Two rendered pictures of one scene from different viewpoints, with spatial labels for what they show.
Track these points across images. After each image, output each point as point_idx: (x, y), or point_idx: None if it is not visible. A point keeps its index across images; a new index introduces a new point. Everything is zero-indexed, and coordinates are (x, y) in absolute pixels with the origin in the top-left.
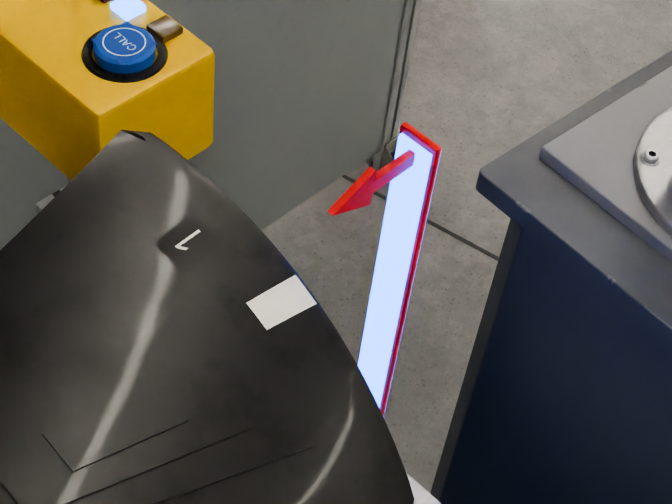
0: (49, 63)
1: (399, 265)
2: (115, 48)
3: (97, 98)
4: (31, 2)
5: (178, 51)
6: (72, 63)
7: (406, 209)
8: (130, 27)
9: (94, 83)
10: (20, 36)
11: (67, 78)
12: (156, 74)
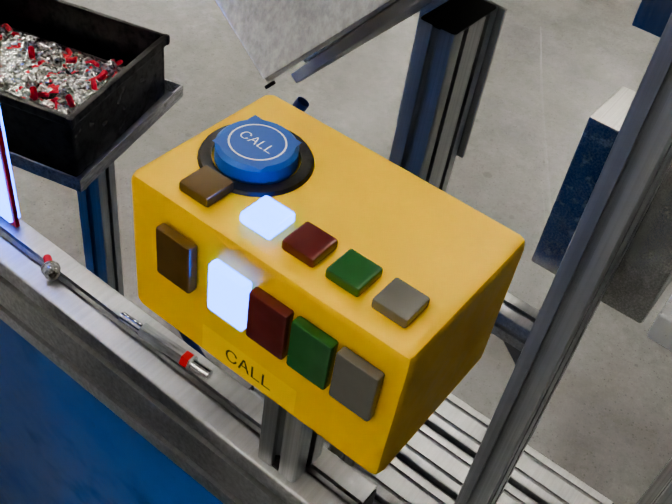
0: (348, 143)
1: None
2: (267, 132)
3: (275, 106)
4: (409, 225)
5: (183, 165)
6: (320, 144)
7: None
8: (253, 161)
9: (284, 122)
10: (399, 175)
11: (319, 126)
12: (209, 134)
